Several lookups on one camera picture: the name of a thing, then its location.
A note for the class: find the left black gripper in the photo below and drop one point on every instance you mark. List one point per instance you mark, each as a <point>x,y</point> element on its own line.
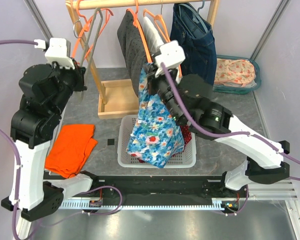
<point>79,72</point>

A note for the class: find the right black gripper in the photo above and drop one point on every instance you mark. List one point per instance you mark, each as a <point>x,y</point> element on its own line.
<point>153,80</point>

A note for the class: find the grey dotted skirt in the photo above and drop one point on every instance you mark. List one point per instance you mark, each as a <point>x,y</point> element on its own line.
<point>132,49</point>

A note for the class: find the blue floral skirt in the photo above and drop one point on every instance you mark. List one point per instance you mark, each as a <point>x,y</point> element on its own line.
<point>152,114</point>

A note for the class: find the red polka dot skirt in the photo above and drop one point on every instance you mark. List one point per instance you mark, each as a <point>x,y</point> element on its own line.
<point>186,135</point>

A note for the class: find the white pleated skirt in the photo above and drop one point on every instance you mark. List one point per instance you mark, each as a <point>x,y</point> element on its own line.
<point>157,48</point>

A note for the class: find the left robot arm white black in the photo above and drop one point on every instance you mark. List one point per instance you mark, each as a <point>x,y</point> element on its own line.
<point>46,90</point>

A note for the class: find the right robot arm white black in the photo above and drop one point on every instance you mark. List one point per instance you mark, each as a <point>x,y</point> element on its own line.
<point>209,120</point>

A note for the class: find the dark blue denim skirt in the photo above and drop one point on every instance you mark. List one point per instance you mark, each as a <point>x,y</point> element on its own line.
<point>199,47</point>

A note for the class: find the grey-blue hanger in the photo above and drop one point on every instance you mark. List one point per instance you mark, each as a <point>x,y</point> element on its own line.
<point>196,17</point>

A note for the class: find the wooden clothes rack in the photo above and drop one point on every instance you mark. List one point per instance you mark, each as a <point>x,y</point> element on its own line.
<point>116,97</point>

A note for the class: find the teal bin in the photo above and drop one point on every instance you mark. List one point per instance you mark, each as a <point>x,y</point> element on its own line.
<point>239,91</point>

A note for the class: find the orange cloth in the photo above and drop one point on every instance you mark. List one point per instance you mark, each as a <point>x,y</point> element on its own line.
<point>71,150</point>

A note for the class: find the floral pink cloth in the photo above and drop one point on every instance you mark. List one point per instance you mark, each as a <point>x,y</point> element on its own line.
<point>238,73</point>

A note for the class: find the small black square marker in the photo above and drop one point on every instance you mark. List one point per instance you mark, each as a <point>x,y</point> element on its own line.
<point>111,142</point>

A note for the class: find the white plastic basket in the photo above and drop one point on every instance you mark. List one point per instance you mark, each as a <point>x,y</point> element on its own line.
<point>185,159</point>

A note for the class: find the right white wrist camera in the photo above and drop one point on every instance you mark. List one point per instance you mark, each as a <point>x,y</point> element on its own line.
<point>171,54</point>

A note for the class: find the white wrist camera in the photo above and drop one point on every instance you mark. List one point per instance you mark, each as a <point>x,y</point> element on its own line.
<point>57,50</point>
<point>171,54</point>

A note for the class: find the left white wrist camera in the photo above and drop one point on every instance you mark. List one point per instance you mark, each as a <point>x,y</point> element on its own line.
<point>57,50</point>

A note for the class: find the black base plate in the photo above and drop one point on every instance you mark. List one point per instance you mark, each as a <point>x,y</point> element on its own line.
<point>207,186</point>

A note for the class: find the slotted cable duct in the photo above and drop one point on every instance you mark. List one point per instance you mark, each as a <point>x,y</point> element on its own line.
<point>89,204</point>

